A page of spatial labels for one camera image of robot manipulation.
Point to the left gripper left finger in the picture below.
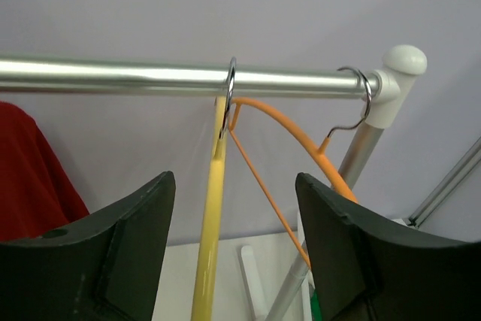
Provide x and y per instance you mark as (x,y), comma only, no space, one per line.
(105,266)

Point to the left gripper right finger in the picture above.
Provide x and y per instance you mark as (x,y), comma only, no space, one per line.
(367,267)

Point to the green t shirt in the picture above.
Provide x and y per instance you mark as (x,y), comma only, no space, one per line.
(314,306)

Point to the yellow hanger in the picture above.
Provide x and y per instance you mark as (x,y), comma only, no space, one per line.
(205,278)

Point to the red t shirt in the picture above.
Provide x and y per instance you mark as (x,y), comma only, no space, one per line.
(36,193)

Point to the orange hanger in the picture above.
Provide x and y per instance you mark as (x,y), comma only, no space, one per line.
(316,152)

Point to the metal clothes rack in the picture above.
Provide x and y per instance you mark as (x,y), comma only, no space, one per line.
(402,65)

